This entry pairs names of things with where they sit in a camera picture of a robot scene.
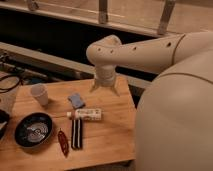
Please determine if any blue cloth piece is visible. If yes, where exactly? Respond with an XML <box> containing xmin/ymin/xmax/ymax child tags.
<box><xmin>68</xmin><ymin>93</ymin><xmax>85</xmax><ymax>109</ymax></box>

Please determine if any white tube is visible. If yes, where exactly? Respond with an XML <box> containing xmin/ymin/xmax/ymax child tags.
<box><xmin>67</xmin><ymin>108</ymin><xmax>102</xmax><ymax>121</ymax></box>

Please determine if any red small tool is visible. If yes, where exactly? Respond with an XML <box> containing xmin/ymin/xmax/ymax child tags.
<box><xmin>58</xmin><ymin>130</ymin><xmax>69</xmax><ymax>157</ymax></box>

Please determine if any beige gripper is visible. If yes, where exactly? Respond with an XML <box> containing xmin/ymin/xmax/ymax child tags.
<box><xmin>90</xmin><ymin>65</ymin><xmax>120</xmax><ymax>97</ymax></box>

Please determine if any black bowl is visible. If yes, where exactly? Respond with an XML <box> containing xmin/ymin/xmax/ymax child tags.
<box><xmin>14</xmin><ymin>112</ymin><xmax>53</xmax><ymax>148</ymax></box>

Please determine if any white ceramic cup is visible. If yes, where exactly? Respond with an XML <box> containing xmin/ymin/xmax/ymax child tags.
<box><xmin>30</xmin><ymin>83</ymin><xmax>48</xmax><ymax>106</ymax></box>

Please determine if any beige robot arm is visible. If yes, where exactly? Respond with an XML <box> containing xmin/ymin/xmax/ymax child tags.
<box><xmin>86</xmin><ymin>31</ymin><xmax>213</xmax><ymax>171</ymax></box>

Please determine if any black cable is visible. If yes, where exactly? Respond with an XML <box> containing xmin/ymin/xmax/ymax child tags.
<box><xmin>0</xmin><ymin>73</ymin><xmax>24</xmax><ymax>94</ymax></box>

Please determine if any dark object at left edge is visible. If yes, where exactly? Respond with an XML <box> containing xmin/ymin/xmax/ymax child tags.
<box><xmin>0</xmin><ymin>109</ymin><xmax>10</xmax><ymax>139</ymax></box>

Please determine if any metal rail frame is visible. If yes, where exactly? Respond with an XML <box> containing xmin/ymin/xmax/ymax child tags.
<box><xmin>0</xmin><ymin>0</ymin><xmax>213</xmax><ymax>36</ymax></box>

